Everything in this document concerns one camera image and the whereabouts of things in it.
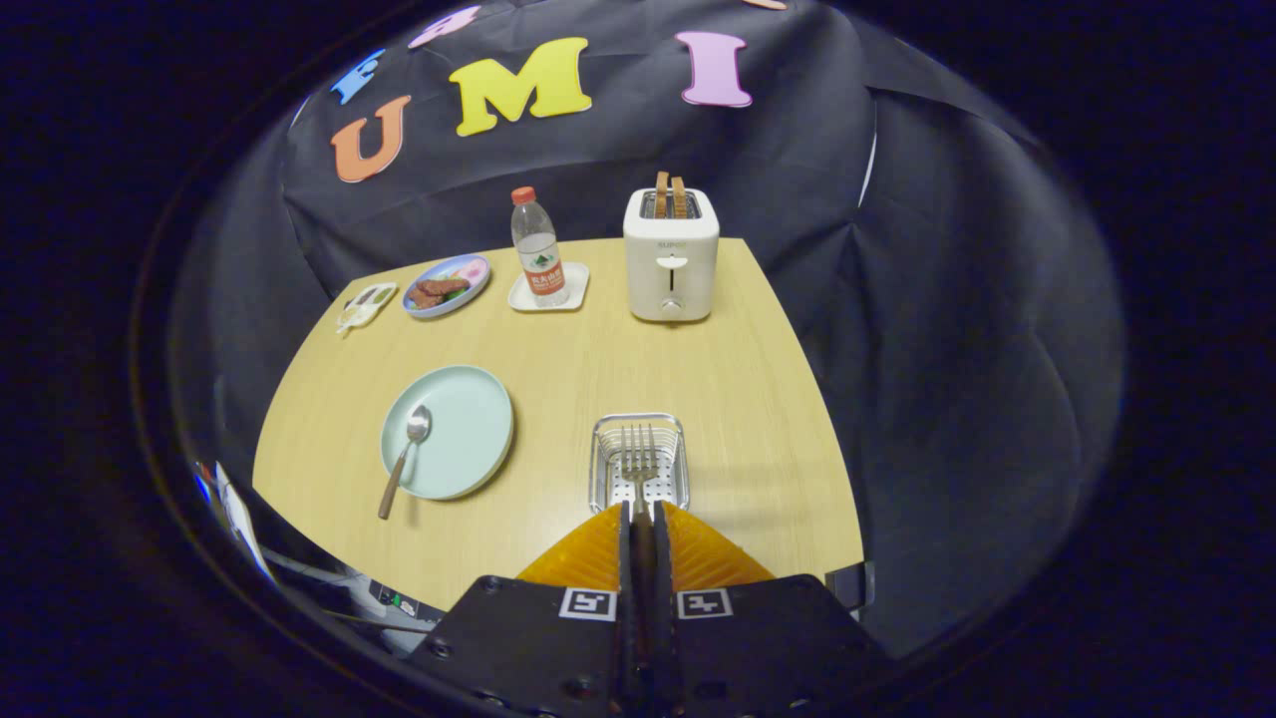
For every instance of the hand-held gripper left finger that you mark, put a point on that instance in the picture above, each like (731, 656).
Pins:
(625, 588)

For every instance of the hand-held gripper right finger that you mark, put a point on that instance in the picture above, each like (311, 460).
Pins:
(665, 588)

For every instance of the light green plate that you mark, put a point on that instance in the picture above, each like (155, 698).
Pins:
(464, 429)

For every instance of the white square coaster tray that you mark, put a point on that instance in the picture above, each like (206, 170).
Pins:
(578, 289)

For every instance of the white toaster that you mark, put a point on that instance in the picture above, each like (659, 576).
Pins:
(670, 249)

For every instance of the clear plastic water bottle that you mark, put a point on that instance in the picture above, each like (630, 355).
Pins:
(538, 254)

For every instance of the brown meat pieces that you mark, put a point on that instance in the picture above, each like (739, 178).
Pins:
(439, 289)

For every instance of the blue rimmed food plate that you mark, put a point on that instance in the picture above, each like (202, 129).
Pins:
(469, 269)

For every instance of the small white sauce dish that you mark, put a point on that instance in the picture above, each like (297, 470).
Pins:
(371, 299)

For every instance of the white and blue object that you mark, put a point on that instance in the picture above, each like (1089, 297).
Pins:
(239, 519)

